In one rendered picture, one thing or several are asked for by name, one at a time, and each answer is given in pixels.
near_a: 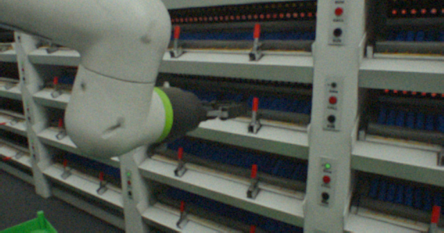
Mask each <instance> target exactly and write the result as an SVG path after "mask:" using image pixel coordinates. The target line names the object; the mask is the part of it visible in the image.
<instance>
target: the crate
mask: <svg viewBox="0 0 444 233"><path fill-rule="evenodd" d="M37 217H38V218H36V219H34V220H33V219H32V220H29V221H27V222H25V223H22V224H19V225H16V226H14V227H12V228H9V229H4V230H1V231H0V233H57V231H56V230H55V229H54V228H53V226H52V225H51V224H50V223H49V222H48V220H47V219H45V217H44V212H43V211H41V212H38V213H37Z"/></svg>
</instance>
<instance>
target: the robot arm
mask: <svg viewBox="0 0 444 233"><path fill-rule="evenodd" d="M0 27H2V28H6V29H9V30H12V31H16V32H18V33H23V34H25V35H28V36H31V37H34V38H37V39H39V40H43V41H45V42H51V43H54V44H60V45H63V46H65V47H68V48H70V49H73V50H75V51H77V52H78V53H79V55H80V64H79V68H78V73H77V74H76V79H75V82H74V87H73V89H72V92H71V96H70V99H69V102H68V105H67V109H66V112H65V127H66V130H67V134H68V136H69V138H70V140H71V141H72V143H73V144H74V145H75V146H76V147H77V148H78V149H79V150H81V151H83V152H84V153H86V154H88V155H91V156H93V157H95V158H101V159H110V158H115V157H120V156H122V155H125V154H126V153H128V152H130V151H132V150H134V149H136V148H137V147H140V146H143V145H147V144H153V143H157V142H160V143H161V144H160V147H161V148H160V150H166V149H167V142H170V141H175V139H177V138H180V137H182V136H185V135H186V134H187V133H188V132H191V131H193V130H195V129H197V127H198V126H199V124H200V123H201V122H204V121H207V120H214V119H216V118H217V117H218V118H219V119H220V120H222V121H227V120H228V119H236V118H237V117H242V114H247V105H248V102H247V101H242V102H235V101H234V100H228V101H216V99H215V98H212V100H211V102H208V101H200V100H199V99H198V97H197V96H196V95H194V94H192V93H190V92H183V91H182V90H180V89H179V88H177V87H170V86H169V82H165V84H164V85H163V87H154V86H155V80H156V78H157V74H158V71H159V68H160V64H161V62H162V61H163V58H164V54H165V53H166V49H167V47H168V44H169V40H170V37H171V21H170V17H169V14H168V12H167V10H166V8H165V6H164V4H163V3H162V2H161V1H160V0H0Z"/></svg>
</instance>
